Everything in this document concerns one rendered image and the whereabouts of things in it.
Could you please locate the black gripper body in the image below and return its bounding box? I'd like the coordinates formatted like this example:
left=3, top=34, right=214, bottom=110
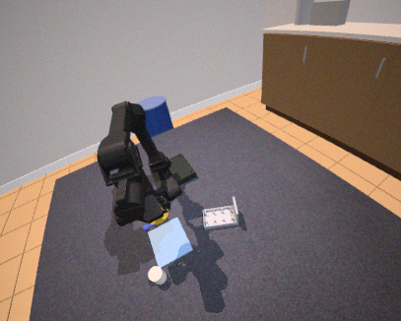
left=115, top=177, right=182, bottom=226

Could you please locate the yellow plate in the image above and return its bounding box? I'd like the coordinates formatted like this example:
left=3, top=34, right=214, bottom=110
left=151, top=212, right=168, bottom=225

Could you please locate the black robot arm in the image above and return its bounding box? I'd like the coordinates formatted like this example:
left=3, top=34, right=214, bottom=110
left=97, top=101, right=174, bottom=224

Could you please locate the light blue flat mat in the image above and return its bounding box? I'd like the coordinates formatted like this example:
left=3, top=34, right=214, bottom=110
left=148, top=217, right=193, bottom=268

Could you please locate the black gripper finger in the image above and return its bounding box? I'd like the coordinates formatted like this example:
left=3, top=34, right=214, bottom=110
left=166, top=198, right=175, bottom=210
left=131, top=216, right=146, bottom=224

